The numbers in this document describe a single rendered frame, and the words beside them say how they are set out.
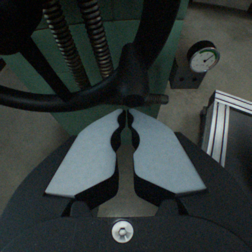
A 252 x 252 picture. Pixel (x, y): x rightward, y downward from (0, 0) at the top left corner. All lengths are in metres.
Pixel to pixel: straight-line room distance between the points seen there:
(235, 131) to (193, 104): 0.39
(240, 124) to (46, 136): 1.19
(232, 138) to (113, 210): 0.73
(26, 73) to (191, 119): 0.95
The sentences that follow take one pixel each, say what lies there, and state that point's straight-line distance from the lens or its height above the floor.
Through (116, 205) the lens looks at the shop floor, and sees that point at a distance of 0.85.
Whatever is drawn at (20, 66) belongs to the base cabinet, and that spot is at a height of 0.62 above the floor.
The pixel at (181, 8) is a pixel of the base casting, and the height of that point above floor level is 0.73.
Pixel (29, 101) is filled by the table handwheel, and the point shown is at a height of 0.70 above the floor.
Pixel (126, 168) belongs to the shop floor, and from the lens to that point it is 0.86.
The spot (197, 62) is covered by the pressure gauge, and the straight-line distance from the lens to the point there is 0.34.
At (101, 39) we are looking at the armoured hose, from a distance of 0.21.
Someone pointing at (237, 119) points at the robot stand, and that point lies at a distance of 0.93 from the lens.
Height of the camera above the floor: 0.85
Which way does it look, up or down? 63 degrees down
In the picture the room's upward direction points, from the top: 4 degrees counter-clockwise
